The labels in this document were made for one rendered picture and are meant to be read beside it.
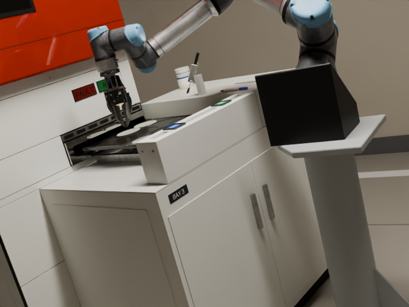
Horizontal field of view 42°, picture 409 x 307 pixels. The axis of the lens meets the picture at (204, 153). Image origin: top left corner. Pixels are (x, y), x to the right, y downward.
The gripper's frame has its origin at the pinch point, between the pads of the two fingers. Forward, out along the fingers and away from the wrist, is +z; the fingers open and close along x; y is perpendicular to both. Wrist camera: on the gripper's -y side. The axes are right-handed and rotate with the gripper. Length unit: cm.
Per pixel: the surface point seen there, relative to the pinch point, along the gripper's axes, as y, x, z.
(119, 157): -8.0, -6.8, 13.5
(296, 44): -195, 115, 9
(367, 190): -109, 119, 97
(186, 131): 28.4, 20.7, 2.8
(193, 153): 28.0, 21.1, 10.7
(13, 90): -3.3, -35.7, -21.8
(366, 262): 38, 67, 59
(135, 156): -1.7, -0.2, 13.5
